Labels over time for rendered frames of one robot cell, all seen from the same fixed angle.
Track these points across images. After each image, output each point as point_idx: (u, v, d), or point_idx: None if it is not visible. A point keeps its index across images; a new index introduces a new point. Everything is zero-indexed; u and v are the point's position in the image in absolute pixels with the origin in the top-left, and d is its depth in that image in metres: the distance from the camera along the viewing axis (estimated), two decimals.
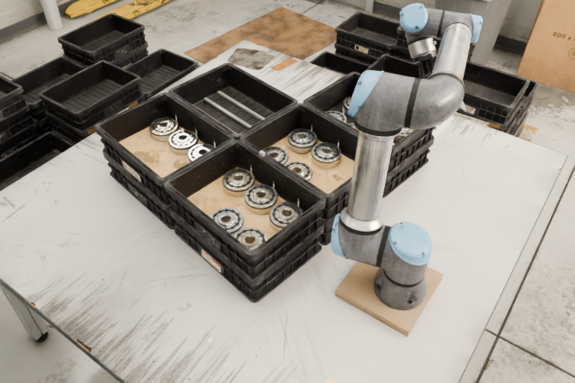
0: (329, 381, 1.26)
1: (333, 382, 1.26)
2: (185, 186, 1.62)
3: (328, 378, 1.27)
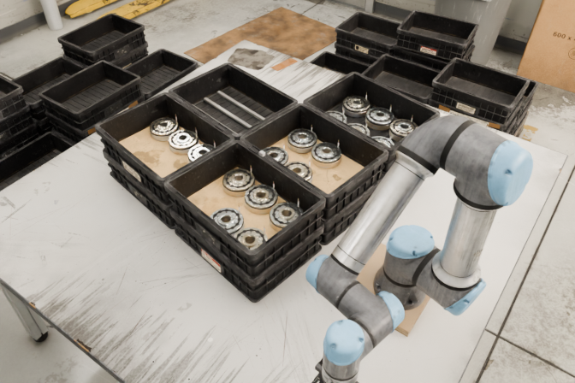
0: None
1: None
2: (185, 186, 1.62)
3: None
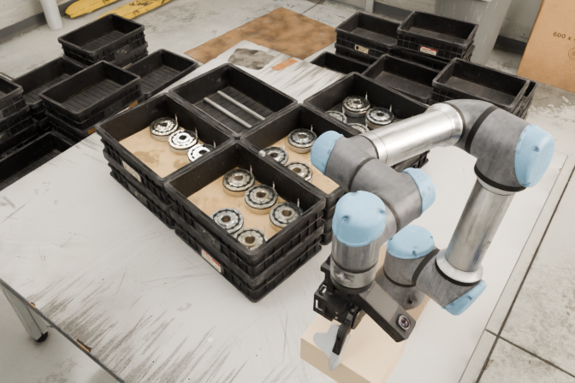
0: None
1: None
2: (185, 186, 1.62)
3: None
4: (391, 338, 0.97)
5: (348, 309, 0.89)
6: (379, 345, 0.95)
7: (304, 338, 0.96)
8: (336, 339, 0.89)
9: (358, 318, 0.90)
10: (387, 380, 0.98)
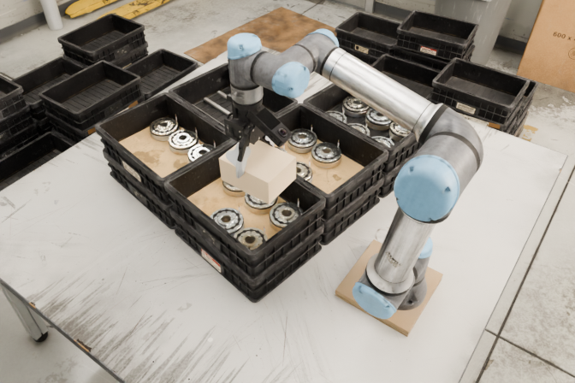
0: None
1: None
2: (185, 186, 1.62)
3: None
4: (283, 158, 1.35)
5: (246, 127, 1.27)
6: (274, 162, 1.34)
7: (221, 159, 1.35)
8: (239, 149, 1.27)
9: (255, 136, 1.29)
10: (281, 191, 1.37)
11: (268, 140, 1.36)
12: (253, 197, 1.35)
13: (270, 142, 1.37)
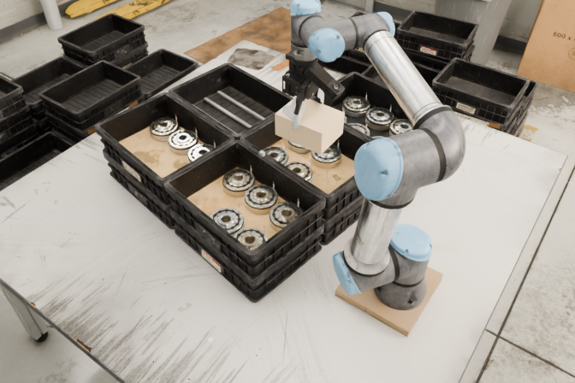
0: None
1: None
2: (185, 186, 1.62)
3: None
4: (333, 114, 1.50)
5: (303, 83, 1.42)
6: (325, 117, 1.49)
7: (276, 114, 1.50)
8: (295, 103, 1.42)
9: (310, 91, 1.43)
10: (331, 144, 1.51)
11: (319, 97, 1.50)
12: (306, 148, 1.50)
13: (321, 99, 1.52)
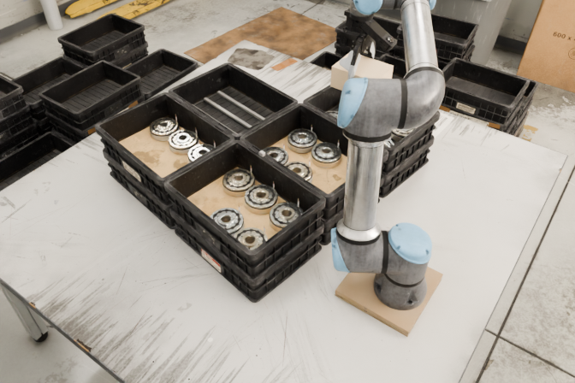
0: None
1: None
2: (185, 186, 1.62)
3: (349, 52, 1.75)
4: (383, 66, 1.68)
5: (359, 37, 1.60)
6: (376, 69, 1.67)
7: (334, 67, 1.68)
8: (352, 55, 1.61)
9: (365, 44, 1.62)
10: None
11: (370, 52, 1.69)
12: None
13: (372, 54, 1.70)
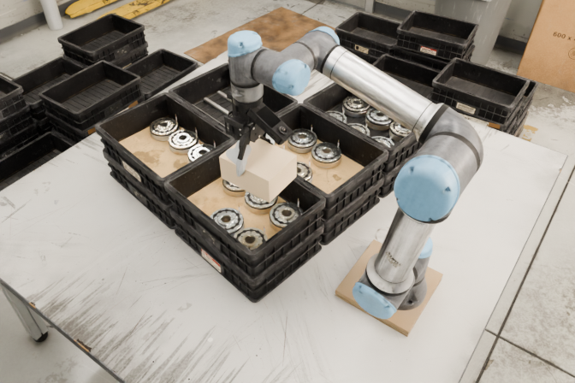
0: None
1: None
2: (185, 186, 1.62)
3: None
4: (284, 156, 1.35)
5: (246, 126, 1.26)
6: (275, 161, 1.33)
7: (221, 157, 1.34)
8: (239, 147, 1.27)
9: (255, 133, 1.28)
10: (282, 190, 1.36)
11: (268, 138, 1.35)
12: (254, 195, 1.35)
13: (270, 140, 1.36)
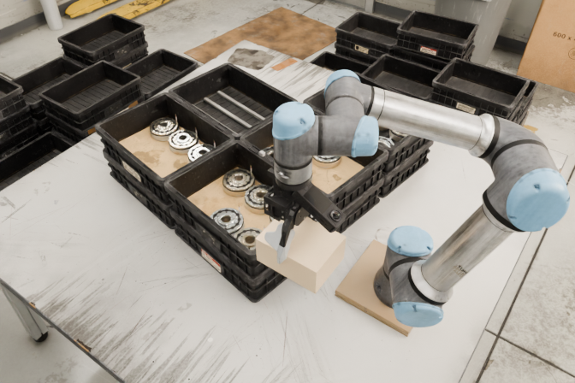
0: None
1: None
2: (185, 186, 1.62)
3: None
4: (331, 238, 1.15)
5: (291, 208, 1.07)
6: (321, 244, 1.14)
7: (257, 239, 1.15)
8: (281, 232, 1.07)
9: (300, 216, 1.09)
10: (328, 276, 1.17)
11: (313, 217, 1.15)
12: (296, 283, 1.15)
13: (315, 218, 1.17)
